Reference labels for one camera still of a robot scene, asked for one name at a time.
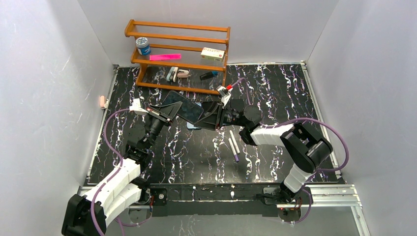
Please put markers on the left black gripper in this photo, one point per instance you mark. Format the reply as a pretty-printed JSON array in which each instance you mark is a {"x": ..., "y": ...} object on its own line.
[{"x": 159, "y": 117}]

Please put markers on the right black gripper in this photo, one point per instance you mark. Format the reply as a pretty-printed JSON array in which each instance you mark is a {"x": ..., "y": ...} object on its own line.
[{"x": 220, "y": 116}]

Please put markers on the purple phone black case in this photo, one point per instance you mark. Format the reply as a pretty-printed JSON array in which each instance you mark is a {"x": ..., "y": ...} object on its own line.
[{"x": 189, "y": 110}]

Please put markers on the light blue phone case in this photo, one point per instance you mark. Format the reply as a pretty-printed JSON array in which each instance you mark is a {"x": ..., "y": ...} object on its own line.
[{"x": 191, "y": 126}]

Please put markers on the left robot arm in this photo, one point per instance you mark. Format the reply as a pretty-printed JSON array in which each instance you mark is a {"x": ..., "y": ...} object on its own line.
[{"x": 91, "y": 213}]

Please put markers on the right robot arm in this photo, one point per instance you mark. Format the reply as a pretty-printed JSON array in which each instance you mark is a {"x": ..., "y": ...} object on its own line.
[{"x": 307, "y": 147}]

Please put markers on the white purple marker right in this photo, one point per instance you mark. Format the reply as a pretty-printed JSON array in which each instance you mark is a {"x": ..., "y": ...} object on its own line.
[{"x": 234, "y": 142}]

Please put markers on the white purple marker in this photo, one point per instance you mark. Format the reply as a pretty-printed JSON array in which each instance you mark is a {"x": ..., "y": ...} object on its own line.
[
  {"x": 234, "y": 142},
  {"x": 234, "y": 151}
]

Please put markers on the white purple marker left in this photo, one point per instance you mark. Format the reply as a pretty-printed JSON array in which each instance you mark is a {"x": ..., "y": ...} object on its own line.
[{"x": 234, "y": 151}]

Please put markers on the teal white stapler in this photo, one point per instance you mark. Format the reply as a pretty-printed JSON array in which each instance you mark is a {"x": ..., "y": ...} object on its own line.
[{"x": 172, "y": 74}]

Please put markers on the pink small stapler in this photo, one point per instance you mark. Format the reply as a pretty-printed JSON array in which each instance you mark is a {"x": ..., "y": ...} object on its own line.
[{"x": 182, "y": 73}]

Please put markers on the black marker blue cap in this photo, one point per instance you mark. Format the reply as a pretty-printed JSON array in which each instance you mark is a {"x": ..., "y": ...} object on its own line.
[{"x": 208, "y": 75}]

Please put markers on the orange wooden shelf rack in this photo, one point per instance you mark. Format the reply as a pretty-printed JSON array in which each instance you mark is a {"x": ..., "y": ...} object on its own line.
[{"x": 186, "y": 40}]

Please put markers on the pink flat strip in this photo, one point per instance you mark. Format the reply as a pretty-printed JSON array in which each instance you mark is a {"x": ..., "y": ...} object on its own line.
[{"x": 164, "y": 57}]

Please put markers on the white red cardboard box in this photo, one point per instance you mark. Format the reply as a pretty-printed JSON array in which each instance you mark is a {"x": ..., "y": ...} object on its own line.
[{"x": 212, "y": 54}]

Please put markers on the blue white round jar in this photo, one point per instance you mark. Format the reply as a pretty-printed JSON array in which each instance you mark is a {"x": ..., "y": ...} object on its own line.
[{"x": 143, "y": 46}]

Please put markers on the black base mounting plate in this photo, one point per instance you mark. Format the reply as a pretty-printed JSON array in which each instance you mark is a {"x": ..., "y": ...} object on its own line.
[{"x": 256, "y": 208}]

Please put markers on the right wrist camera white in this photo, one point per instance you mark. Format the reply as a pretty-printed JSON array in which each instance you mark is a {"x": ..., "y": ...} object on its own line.
[{"x": 225, "y": 94}]

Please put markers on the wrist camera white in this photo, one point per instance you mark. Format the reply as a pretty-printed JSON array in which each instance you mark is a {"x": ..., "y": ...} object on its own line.
[
  {"x": 225, "y": 94},
  {"x": 137, "y": 108}
]

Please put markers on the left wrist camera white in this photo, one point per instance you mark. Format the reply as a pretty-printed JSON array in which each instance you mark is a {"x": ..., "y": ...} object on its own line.
[{"x": 137, "y": 108}]

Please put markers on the pink wall clip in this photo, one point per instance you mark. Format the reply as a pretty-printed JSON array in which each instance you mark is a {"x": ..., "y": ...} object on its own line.
[{"x": 103, "y": 102}]

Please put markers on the aluminium front rail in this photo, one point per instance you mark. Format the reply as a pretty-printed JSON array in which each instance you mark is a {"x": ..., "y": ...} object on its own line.
[{"x": 318, "y": 195}]

